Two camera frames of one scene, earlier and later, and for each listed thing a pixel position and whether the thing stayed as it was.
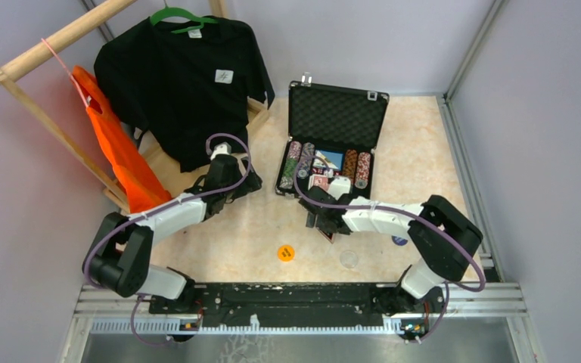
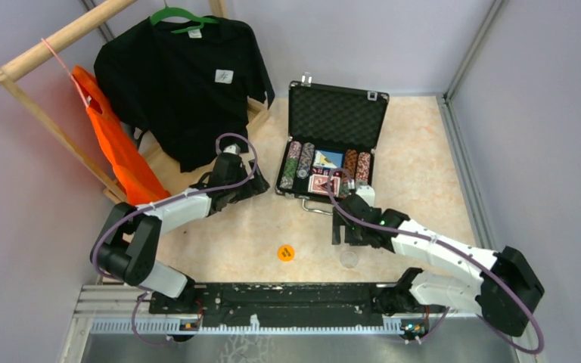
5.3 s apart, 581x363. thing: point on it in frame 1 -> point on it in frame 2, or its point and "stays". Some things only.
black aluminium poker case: [333, 131] stays
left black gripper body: [247, 181] stays
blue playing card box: [334, 159] stays
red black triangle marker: [330, 236] -> [329, 186]
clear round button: [349, 259] stays
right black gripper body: [321, 215] -> [349, 228]
